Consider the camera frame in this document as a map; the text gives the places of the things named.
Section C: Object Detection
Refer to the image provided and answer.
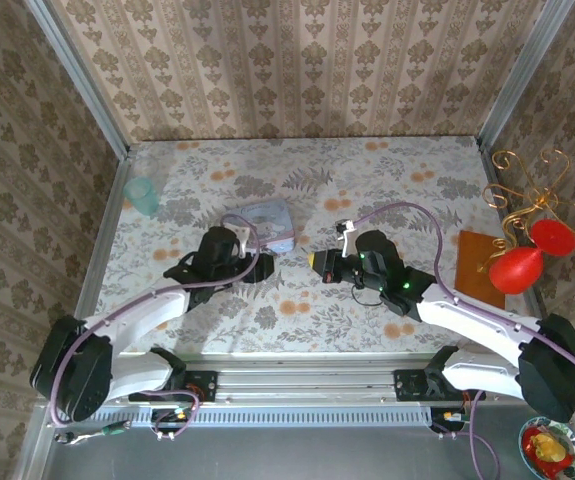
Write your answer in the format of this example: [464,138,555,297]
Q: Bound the green plug cable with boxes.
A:
[54,418,134,446]

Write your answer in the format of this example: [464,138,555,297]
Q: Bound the red egg-shaped ornament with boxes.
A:
[488,246,547,296]

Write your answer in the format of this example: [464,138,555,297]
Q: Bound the thin black cable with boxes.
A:
[349,283,387,308]

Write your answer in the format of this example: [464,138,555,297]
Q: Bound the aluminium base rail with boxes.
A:
[41,352,575,407]

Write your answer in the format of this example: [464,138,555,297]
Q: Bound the red food piece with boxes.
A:
[524,426,575,476]

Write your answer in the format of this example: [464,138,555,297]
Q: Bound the floral tablecloth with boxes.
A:
[94,138,538,354]

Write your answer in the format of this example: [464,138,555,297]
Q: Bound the aluminium corner post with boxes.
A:
[474,0,575,149]
[24,0,133,160]

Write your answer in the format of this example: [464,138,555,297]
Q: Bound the teal dimpled plastic cup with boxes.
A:
[123,176,161,217]

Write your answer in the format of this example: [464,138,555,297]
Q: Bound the grey metal base tray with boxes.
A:
[14,392,575,480]

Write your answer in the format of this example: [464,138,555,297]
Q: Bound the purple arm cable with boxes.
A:
[351,201,575,480]
[49,213,261,442]

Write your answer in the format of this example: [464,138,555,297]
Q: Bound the clear plastic cup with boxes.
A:
[130,154,162,182]

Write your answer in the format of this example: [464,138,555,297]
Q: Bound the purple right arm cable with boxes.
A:
[351,201,575,480]

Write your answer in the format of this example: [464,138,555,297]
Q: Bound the brown wooden board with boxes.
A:
[453,228,509,303]

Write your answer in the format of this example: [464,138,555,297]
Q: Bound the yellow food piece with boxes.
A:
[529,432,566,464]

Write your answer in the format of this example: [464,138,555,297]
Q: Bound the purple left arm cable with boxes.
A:
[49,213,261,442]

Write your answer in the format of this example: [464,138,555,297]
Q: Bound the patterned ceramic plate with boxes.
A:
[518,416,575,480]

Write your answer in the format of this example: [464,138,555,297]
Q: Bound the red round disc ornament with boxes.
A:
[530,218,575,258]

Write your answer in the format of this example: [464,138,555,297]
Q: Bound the slotted grey cable duct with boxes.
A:
[56,405,431,427]

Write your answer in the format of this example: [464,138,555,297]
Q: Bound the black power connector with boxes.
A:
[429,405,471,435]
[150,405,199,435]

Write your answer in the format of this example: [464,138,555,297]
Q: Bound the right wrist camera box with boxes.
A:
[333,218,359,257]

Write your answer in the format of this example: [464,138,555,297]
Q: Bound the golden wire stand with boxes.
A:
[477,146,575,274]

